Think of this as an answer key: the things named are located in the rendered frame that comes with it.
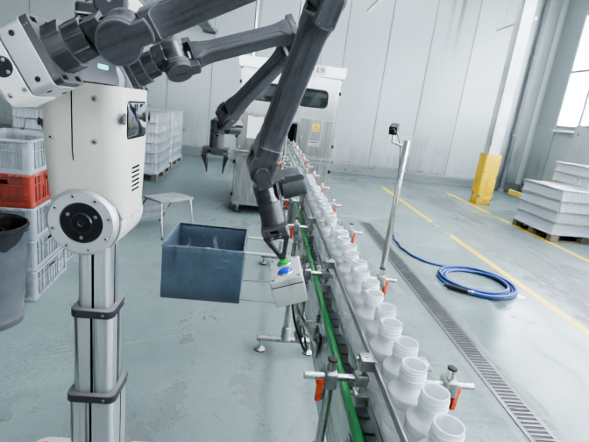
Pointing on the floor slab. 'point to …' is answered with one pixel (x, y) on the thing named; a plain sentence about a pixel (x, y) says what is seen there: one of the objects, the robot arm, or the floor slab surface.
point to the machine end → (319, 96)
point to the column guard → (485, 179)
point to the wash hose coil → (468, 287)
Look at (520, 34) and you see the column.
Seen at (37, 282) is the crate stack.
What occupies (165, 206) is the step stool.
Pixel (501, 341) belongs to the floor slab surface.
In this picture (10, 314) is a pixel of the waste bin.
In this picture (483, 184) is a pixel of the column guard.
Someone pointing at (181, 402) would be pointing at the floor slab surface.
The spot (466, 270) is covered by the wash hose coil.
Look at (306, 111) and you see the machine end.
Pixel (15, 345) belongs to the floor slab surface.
